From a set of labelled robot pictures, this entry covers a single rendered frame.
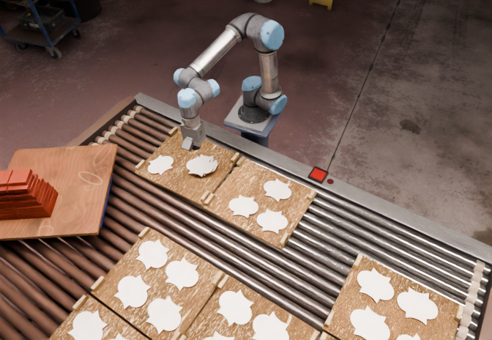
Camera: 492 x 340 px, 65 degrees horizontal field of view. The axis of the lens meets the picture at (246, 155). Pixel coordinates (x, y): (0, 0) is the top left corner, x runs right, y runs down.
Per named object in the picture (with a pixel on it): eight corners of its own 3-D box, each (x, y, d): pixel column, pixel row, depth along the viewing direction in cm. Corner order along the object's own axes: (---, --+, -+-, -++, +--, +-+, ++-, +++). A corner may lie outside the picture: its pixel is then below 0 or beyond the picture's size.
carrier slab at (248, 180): (243, 159, 199) (243, 157, 198) (317, 193, 184) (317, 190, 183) (203, 209, 180) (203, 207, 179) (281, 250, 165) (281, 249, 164)
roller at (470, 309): (115, 129, 224) (113, 122, 220) (476, 311, 150) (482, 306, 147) (108, 134, 221) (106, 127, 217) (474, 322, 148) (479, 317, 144)
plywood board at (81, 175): (17, 152, 194) (15, 149, 192) (118, 146, 194) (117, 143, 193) (-24, 242, 161) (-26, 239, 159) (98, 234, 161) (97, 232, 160)
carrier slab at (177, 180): (177, 130, 215) (176, 128, 214) (241, 157, 200) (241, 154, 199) (135, 174, 195) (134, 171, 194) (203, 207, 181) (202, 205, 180)
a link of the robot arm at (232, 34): (241, 1, 180) (167, 72, 169) (258, 8, 175) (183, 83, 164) (247, 20, 190) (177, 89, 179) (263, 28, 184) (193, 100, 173)
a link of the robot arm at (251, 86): (252, 89, 225) (251, 69, 215) (270, 99, 218) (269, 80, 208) (238, 100, 219) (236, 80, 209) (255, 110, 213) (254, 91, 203)
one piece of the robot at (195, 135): (170, 126, 163) (176, 152, 175) (189, 132, 160) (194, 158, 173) (185, 108, 170) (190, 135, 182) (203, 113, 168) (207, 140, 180)
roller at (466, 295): (121, 123, 226) (118, 117, 223) (479, 300, 153) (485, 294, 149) (115, 128, 224) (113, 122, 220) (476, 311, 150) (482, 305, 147)
